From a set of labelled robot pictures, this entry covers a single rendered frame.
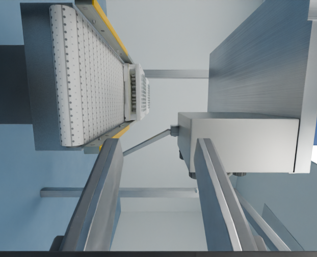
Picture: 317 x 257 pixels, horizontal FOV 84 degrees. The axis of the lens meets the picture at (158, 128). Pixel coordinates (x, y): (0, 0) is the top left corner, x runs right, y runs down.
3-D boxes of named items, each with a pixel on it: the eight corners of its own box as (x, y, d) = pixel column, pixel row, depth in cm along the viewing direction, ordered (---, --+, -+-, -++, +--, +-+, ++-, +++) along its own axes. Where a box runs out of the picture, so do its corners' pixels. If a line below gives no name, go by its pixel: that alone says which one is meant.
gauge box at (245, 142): (188, 173, 33) (293, 174, 33) (190, 118, 32) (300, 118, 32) (177, 145, 55) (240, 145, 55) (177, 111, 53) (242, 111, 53)
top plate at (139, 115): (140, 72, 98) (144, 72, 98) (141, 116, 101) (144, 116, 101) (135, 62, 74) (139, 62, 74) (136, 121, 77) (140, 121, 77)
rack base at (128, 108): (132, 72, 98) (136, 72, 98) (132, 116, 101) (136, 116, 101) (123, 62, 74) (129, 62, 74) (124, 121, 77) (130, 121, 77)
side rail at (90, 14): (74, 5, 31) (92, 5, 31) (73, -6, 30) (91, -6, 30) (142, 83, 161) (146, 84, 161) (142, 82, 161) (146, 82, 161)
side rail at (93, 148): (83, 154, 35) (100, 154, 35) (83, 146, 34) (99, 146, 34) (143, 113, 165) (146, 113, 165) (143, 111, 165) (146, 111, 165)
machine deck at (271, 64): (288, 173, 33) (310, 173, 33) (315, -54, 28) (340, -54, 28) (204, 127, 95) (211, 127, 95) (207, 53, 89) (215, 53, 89)
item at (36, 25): (34, 151, 37) (82, 151, 37) (19, 1, 33) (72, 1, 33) (131, 113, 165) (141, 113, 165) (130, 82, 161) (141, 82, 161)
